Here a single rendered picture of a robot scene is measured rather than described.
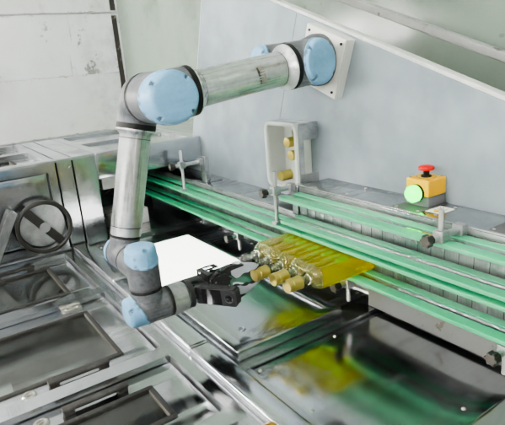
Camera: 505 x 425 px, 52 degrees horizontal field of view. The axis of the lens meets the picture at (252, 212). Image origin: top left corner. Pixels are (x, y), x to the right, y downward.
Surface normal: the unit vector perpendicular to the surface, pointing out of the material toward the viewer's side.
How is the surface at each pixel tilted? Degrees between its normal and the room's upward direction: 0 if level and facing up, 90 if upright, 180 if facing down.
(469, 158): 0
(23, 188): 90
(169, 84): 82
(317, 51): 97
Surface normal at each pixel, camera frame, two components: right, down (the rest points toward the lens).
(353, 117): -0.82, 0.22
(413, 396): -0.08, -0.96
